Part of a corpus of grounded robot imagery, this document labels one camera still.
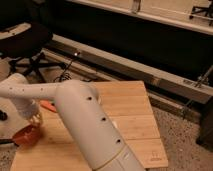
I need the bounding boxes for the long metal rail beam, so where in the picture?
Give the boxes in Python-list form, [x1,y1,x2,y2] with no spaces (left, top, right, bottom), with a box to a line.
[49,35,213,104]

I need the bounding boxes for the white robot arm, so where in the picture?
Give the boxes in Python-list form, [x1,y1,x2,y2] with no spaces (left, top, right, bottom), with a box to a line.
[0,73,145,171]

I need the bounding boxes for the white small object on table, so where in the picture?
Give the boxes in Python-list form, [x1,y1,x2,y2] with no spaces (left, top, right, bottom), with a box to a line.
[112,121,118,129]

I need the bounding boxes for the orange ceramic bowl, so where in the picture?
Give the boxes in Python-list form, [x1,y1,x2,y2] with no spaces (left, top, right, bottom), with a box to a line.
[12,125,41,146]

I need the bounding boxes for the black office chair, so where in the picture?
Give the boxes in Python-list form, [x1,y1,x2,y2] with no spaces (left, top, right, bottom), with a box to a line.
[0,22,66,82]

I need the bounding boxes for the distant chair base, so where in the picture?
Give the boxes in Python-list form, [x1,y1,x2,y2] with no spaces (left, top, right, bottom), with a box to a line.
[189,0,213,26]

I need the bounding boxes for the black coiled cable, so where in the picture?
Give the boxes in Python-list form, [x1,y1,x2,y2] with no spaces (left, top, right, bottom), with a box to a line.
[52,58,76,84]

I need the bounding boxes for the orange flat object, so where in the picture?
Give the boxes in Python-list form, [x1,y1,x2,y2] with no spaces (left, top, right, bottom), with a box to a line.
[40,101,56,112]

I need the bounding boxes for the dark box at right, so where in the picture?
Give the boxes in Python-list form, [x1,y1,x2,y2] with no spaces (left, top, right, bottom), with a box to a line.
[196,97,213,151]

